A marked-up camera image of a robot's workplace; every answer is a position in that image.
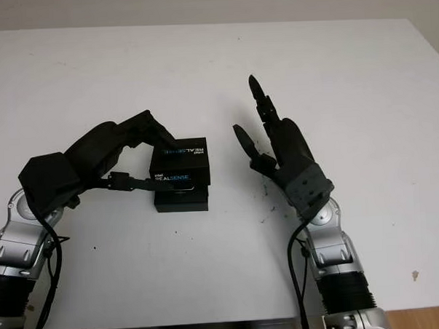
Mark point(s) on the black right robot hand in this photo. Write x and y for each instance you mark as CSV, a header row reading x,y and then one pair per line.
x,y
293,150

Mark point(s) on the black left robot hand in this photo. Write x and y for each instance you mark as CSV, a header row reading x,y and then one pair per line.
x,y
98,148

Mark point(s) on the black RealSense box lid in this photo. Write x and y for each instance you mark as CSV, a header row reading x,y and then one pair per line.
x,y
182,155

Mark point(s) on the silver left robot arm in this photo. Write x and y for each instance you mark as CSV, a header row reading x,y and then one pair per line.
x,y
15,246

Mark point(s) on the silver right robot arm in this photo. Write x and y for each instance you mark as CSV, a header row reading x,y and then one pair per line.
x,y
330,247

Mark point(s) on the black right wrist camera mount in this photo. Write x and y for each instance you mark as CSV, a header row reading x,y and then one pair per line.
x,y
308,195

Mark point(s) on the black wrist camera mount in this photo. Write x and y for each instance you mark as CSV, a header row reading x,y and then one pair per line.
x,y
308,195
45,183

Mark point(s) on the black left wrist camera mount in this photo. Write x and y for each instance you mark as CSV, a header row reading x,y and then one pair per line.
x,y
45,183

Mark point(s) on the black camera box base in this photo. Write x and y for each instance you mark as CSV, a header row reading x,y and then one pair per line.
x,y
185,204

